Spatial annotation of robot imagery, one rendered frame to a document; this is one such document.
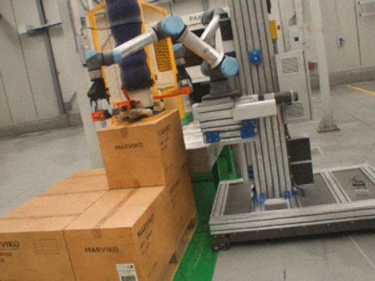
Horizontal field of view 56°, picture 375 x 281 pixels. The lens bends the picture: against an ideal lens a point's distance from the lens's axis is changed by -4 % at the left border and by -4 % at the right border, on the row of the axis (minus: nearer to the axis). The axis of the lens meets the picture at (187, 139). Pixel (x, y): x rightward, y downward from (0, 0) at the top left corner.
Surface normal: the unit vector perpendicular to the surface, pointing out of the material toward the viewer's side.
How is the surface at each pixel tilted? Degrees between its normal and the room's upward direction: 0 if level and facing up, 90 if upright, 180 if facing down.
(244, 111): 90
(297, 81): 90
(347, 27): 90
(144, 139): 90
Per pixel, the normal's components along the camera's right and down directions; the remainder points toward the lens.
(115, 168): -0.23, 0.23
